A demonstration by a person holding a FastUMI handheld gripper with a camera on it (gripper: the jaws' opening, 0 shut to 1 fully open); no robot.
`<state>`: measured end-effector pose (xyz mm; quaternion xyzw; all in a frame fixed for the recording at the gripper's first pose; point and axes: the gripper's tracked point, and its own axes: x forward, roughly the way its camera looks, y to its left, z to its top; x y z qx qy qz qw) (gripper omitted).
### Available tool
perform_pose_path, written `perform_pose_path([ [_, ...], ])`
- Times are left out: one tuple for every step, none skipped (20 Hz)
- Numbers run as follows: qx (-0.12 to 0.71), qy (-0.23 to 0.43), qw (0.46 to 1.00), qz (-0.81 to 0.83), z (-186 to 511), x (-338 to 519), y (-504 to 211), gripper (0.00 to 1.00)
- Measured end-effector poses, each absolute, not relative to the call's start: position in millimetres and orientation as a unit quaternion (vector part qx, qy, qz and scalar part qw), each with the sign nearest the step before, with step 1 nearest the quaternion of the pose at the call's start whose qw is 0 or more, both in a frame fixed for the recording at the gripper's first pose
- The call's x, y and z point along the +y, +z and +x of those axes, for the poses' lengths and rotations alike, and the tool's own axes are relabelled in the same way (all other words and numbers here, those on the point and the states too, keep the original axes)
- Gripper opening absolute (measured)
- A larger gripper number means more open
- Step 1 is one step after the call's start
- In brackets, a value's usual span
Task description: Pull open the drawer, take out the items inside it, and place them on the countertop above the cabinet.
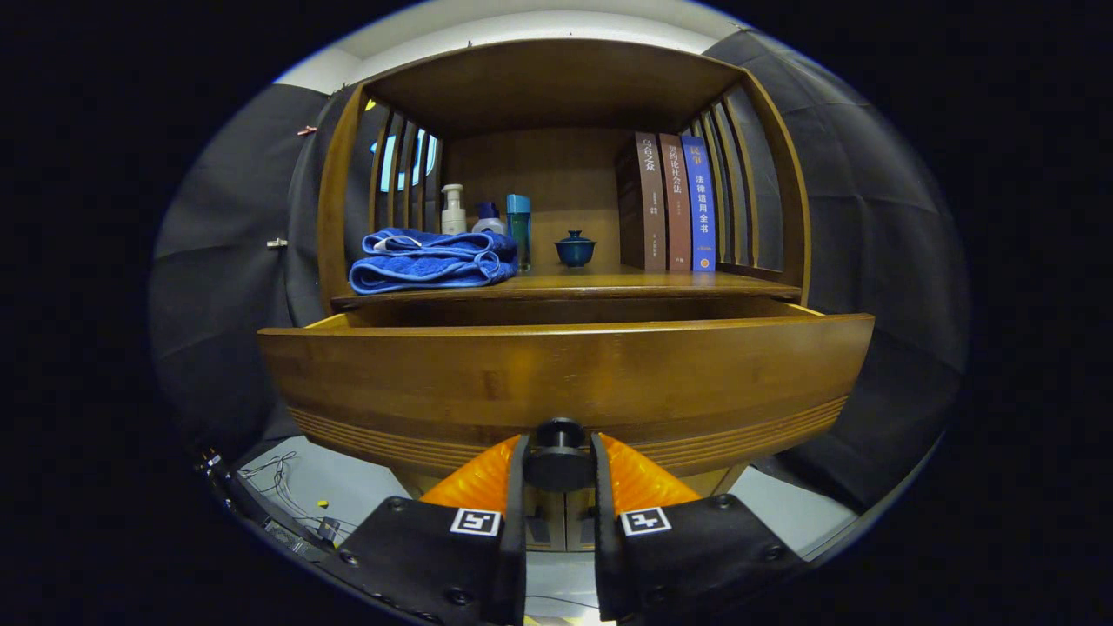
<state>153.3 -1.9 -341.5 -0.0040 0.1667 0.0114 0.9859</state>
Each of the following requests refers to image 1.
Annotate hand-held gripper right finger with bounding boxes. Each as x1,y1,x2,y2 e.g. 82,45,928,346
591,432,805,625

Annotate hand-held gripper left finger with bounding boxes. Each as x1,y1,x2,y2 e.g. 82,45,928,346
317,433,530,626

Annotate wooden drawer with black knob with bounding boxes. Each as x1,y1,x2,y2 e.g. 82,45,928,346
257,300,876,498

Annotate wooden cabinet door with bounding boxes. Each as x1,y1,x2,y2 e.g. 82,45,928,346
563,489,596,553
528,489,563,553

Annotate wooden countertop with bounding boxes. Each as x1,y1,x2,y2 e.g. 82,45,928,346
330,261,803,305

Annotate wooden cabinet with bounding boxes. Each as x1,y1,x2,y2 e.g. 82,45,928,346
315,37,814,557

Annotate blue lidded teacup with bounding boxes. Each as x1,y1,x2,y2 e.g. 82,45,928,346
554,230,597,268

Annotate folded blue towel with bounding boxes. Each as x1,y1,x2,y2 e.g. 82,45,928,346
349,228,520,296

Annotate clear teal bottle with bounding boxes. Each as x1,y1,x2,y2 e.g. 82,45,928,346
506,194,532,272

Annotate white pump bottle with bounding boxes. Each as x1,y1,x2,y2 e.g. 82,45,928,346
440,183,468,236

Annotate dark brown book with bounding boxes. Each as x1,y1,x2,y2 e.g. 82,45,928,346
616,131,667,271

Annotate reddish brown book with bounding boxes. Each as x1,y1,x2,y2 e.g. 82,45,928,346
658,133,694,271

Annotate blue book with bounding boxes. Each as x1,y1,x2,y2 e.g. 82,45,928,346
680,135,717,273

